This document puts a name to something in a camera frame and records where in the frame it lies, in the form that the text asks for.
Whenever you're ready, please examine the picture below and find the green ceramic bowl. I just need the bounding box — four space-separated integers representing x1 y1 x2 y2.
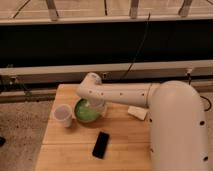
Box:
74 99 102 123

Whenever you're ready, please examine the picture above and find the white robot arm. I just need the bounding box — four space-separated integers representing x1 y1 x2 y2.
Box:
76 72 211 171

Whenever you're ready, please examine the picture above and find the black smartphone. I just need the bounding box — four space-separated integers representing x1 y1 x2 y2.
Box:
92 132 110 159

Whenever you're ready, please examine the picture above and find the black hanging cable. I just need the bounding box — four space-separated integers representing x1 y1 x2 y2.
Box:
119 12 152 82

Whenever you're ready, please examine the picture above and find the black cable on floor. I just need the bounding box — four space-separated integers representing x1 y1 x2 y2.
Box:
199 95 213 112

